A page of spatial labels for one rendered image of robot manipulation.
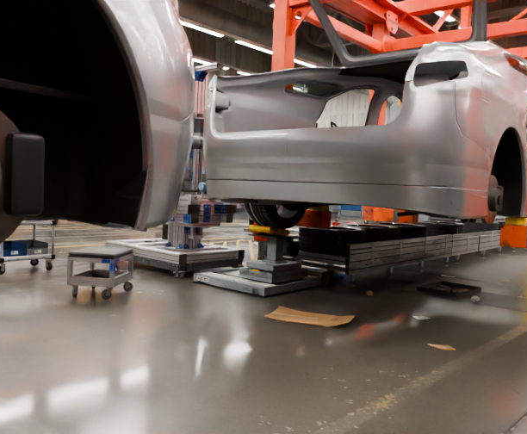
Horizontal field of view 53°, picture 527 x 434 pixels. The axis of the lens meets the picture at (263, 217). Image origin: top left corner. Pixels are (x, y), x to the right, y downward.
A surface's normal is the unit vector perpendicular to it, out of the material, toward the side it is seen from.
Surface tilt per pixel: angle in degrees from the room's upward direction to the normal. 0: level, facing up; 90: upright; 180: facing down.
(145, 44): 91
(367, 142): 98
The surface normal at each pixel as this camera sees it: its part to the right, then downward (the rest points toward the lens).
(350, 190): -0.61, 0.26
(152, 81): 0.90, 0.08
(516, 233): -0.65, 0.01
